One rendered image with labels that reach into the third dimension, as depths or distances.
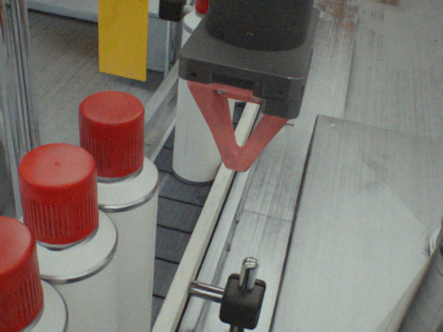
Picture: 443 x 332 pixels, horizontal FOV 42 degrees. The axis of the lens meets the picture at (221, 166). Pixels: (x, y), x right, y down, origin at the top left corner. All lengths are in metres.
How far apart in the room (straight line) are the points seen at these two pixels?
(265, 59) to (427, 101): 0.64
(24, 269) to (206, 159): 0.35
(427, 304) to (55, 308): 0.17
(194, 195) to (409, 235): 0.21
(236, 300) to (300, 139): 0.37
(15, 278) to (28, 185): 0.05
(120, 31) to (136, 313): 0.17
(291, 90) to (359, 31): 0.81
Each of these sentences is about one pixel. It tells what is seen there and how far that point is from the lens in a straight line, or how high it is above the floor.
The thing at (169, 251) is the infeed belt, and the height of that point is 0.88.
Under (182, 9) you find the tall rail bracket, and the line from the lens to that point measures 0.75.
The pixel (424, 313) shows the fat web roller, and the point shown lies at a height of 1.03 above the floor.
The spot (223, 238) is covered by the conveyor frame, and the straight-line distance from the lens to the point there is 0.52.
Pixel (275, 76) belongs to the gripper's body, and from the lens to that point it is 0.29.
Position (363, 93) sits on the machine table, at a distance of 0.90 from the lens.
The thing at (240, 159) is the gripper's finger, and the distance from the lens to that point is 0.38.
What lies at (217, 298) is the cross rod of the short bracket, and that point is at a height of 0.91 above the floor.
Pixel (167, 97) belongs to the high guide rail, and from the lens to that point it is 0.55.
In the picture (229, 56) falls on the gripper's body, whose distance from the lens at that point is 0.30.
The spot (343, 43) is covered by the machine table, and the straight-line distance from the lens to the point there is 1.04.
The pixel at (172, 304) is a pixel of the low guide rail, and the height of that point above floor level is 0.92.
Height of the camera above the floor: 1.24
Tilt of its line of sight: 37 degrees down
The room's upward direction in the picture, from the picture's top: 8 degrees clockwise
